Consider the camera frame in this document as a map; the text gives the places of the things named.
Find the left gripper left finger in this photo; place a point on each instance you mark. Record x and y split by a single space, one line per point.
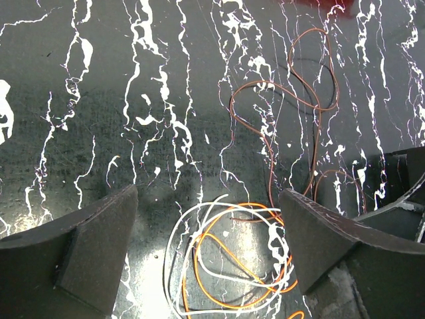
69 267

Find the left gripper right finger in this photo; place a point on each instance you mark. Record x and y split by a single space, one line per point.
346 269

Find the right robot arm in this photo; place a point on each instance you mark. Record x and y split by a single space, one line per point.
402 211

